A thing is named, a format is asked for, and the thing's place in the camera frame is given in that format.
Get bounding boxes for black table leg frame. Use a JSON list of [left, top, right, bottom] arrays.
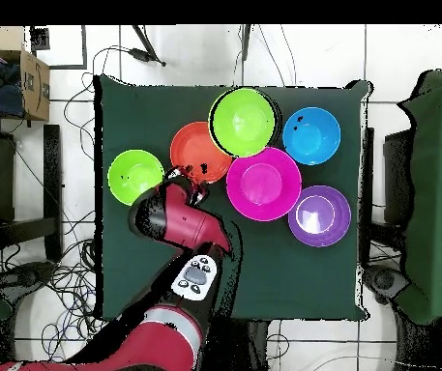
[[0, 123, 64, 265], [359, 127, 412, 268]]

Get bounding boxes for pink plastic bowl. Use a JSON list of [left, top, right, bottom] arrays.
[[225, 145, 303, 222]]

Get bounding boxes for purple plastic bowl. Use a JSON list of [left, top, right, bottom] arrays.
[[287, 185, 352, 248]]

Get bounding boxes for black metal floor frame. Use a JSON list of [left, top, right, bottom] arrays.
[[29, 24, 89, 71]]

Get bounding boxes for dark green tablecloth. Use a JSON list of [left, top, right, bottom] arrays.
[[93, 73, 372, 324]]

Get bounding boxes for dark blue bag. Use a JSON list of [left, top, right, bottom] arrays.
[[0, 63, 26, 119]]

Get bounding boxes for cardboard box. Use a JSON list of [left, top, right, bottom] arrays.
[[0, 25, 51, 122]]

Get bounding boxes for large orange-red plastic bowl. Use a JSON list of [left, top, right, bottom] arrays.
[[169, 121, 234, 186]]

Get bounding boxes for black tripod leg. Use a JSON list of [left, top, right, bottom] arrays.
[[129, 24, 166, 68], [240, 24, 252, 62]]

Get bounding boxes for light blue plastic bowl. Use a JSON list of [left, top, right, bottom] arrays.
[[281, 106, 342, 166]]

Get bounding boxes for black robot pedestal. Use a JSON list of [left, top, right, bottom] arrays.
[[220, 319, 272, 371]]

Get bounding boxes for green plastic bowl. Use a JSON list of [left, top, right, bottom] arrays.
[[106, 149, 166, 207], [207, 87, 282, 158]]

